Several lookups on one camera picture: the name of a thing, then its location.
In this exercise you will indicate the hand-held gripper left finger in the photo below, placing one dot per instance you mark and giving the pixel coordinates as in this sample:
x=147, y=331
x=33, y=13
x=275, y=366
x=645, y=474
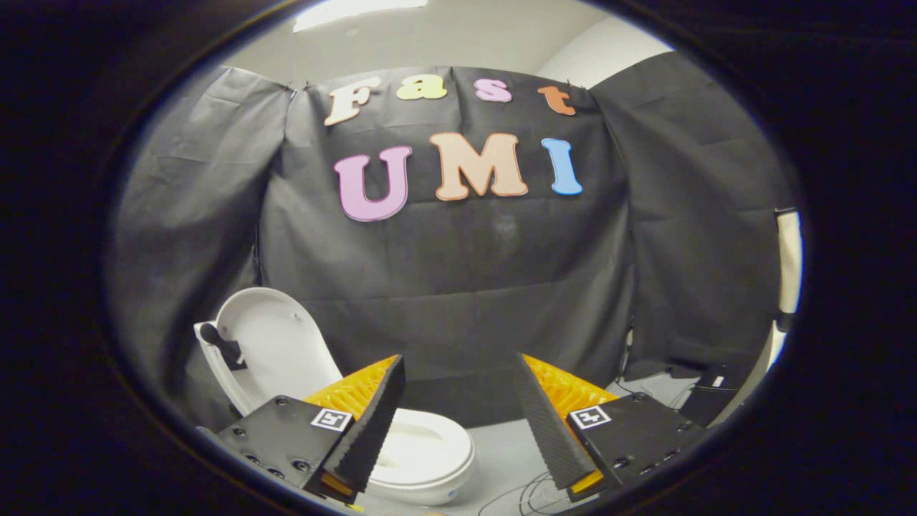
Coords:
x=372, y=423

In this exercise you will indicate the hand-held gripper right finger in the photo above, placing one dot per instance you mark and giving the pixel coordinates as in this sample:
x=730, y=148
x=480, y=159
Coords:
x=548, y=430

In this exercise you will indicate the black box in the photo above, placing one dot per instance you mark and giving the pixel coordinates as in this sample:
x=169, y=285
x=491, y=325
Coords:
x=706, y=394

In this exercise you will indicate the black backdrop cloth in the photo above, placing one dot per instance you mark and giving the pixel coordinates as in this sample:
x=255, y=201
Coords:
x=466, y=287

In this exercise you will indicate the white panel with dark edge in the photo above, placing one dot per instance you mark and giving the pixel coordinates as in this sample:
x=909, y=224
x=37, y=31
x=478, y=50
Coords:
x=789, y=258

